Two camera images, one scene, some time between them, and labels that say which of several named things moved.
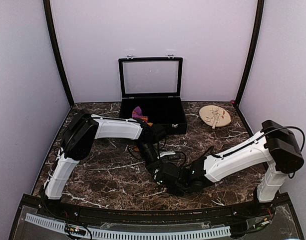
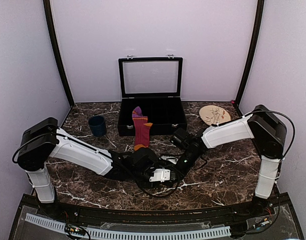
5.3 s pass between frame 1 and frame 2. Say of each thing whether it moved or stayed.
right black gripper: moved
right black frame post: stayed
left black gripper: moved
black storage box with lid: stayed
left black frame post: stayed
